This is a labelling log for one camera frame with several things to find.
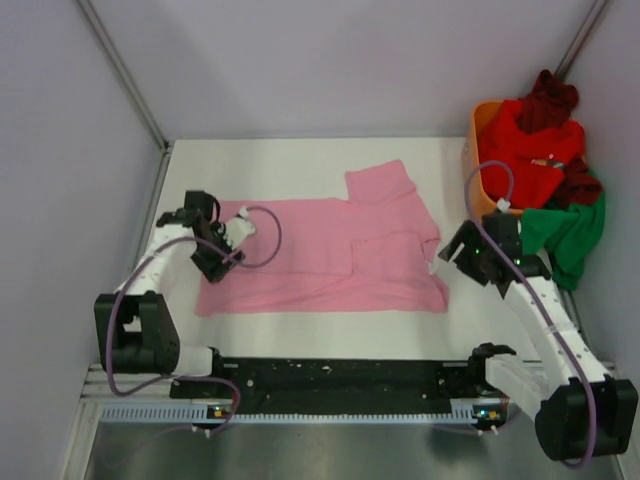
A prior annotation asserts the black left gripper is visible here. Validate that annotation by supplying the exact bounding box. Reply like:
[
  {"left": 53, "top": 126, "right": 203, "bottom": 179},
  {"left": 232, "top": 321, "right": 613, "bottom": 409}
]
[{"left": 190, "top": 221, "right": 244, "bottom": 284}]

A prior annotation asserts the orange plastic laundry basket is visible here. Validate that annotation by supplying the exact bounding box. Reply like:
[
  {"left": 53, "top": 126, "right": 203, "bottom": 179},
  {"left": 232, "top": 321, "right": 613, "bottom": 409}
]
[{"left": 460, "top": 100, "right": 525, "bottom": 217}]

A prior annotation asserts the grey slotted cable duct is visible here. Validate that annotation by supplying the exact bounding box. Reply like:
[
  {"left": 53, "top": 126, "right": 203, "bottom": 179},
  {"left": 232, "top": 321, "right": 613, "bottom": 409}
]
[{"left": 100, "top": 403, "right": 506, "bottom": 429}]

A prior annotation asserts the green t shirt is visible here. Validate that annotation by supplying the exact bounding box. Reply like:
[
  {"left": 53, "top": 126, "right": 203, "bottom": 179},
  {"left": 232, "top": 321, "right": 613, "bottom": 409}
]
[{"left": 520, "top": 193, "right": 606, "bottom": 291}]

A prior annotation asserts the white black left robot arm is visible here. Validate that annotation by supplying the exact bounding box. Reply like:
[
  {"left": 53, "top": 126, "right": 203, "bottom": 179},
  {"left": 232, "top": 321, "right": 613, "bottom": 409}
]
[{"left": 94, "top": 191, "right": 256, "bottom": 397}]

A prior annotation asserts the dark red t shirt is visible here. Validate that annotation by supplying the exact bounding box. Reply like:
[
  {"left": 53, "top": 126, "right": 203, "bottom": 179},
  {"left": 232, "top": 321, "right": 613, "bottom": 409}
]
[{"left": 518, "top": 69, "right": 603, "bottom": 209}]

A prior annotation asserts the left aluminium frame post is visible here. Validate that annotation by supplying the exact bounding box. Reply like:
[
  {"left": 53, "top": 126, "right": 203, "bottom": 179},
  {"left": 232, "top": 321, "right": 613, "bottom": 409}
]
[{"left": 73, "top": 0, "right": 170, "bottom": 152}]

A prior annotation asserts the right aluminium frame post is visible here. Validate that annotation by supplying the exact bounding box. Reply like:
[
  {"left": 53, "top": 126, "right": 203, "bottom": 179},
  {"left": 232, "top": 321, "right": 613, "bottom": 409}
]
[{"left": 554, "top": 0, "right": 613, "bottom": 81}]

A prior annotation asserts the pink t shirt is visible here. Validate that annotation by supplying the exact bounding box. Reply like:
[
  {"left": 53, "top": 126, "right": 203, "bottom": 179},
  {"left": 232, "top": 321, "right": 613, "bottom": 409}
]
[{"left": 195, "top": 160, "right": 449, "bottom": 316}]

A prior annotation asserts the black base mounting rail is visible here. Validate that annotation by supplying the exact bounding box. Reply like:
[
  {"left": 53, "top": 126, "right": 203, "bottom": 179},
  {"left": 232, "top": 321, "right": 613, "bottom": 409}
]
[{"left": 168, "top": 356, "right": 511, "bottom": 414}]

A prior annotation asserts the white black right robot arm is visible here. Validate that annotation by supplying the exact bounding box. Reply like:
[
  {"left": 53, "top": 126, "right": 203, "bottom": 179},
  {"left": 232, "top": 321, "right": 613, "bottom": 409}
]
[{"left": 438, "top": 211, "right": 639, "bottom": 466}]

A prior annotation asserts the bright red t shirt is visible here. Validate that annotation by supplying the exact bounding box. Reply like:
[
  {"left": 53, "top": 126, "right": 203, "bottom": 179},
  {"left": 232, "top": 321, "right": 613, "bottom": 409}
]
[{"left": 478, "top": 100, "right": 585, "bottom": 209}]

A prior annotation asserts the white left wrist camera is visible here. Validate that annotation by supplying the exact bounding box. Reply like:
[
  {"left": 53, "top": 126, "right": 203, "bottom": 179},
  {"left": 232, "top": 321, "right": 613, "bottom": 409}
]
[{"left": 223, "top": 207, "right": 256, "bottom": 250}]

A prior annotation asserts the aluminium frame post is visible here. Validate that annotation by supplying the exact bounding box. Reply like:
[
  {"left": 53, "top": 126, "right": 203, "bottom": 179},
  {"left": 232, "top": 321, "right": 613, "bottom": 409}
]
[
  {"left": 554, "top": 0, "right": 613, "bottom": 81},
  {"left": 73, "top": 0, "right": 170, "bottom": 152}
]

